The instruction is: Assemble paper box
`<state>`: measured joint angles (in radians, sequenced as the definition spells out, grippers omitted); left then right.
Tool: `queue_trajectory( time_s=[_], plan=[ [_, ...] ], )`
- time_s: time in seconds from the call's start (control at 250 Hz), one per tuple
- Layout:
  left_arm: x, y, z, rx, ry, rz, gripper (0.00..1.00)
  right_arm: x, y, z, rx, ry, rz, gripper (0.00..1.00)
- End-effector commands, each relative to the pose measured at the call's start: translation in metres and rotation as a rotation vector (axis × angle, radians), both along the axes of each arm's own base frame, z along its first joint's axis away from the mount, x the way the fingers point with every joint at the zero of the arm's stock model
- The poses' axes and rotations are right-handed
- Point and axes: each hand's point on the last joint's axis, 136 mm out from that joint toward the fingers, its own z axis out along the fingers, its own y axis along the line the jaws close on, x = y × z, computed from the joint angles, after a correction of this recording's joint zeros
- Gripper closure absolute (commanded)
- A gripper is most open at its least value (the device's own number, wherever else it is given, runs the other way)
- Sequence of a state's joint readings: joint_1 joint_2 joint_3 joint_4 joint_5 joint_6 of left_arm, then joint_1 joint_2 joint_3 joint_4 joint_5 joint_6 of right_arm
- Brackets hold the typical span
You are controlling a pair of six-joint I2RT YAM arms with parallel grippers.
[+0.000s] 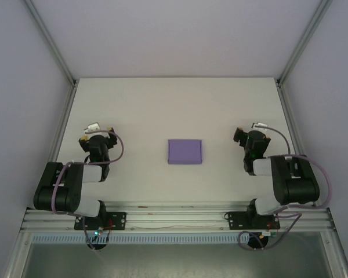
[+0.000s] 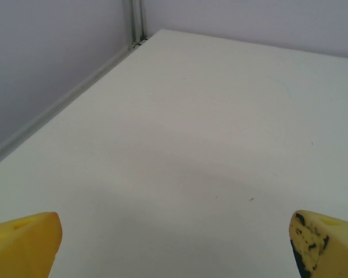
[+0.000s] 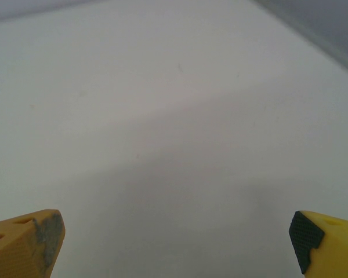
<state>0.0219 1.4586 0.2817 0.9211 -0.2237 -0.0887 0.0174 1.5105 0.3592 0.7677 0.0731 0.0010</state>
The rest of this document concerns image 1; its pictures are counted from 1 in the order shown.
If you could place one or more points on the purple paper box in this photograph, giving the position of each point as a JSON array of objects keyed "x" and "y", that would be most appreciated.
[{"x": 185, "y": 152}]

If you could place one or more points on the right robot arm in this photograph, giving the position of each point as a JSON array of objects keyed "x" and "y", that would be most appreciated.
[{"x": 295, "y": 185}]

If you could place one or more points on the small connector board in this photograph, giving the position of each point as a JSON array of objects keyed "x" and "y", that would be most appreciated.
[
  {"x": 98, "y": 232},
  {"x": 268, "y": 234}
]

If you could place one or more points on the grey sheet metal panel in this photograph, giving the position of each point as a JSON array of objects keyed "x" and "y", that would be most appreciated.
[{"x": 174, "y": 260}]

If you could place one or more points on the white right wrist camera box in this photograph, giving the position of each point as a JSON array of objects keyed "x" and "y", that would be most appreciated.
[{"x": 259, "y": 127}]

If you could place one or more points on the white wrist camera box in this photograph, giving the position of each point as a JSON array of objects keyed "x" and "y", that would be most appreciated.
[
  {"x": 259, "y": 127},
  {"x": 93, "y": 127}
]

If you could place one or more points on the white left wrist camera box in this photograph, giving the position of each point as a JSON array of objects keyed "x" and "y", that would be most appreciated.
[{"x": 93, "y": 127}]

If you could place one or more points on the aluminium side rail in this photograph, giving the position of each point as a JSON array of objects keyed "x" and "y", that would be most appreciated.
[
  {"x": 293, "y": 121},
  {"x": 61, "y": 121}
]

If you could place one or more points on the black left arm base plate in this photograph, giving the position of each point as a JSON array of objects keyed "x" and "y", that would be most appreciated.
[{"x": 119, "y": 220}]

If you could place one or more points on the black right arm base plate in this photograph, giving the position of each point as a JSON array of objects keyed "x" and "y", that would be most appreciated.
[{"x": 235, "y": 220}]

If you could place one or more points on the wide aluminium mounting rail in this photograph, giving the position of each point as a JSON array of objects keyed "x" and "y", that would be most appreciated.
[{"x": 177, "y": 215}]

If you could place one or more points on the aluminium frame post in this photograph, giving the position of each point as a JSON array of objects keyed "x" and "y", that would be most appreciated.
[
  {"x": 304, "y": 40},
  {"x": 50, "y": 43}
]

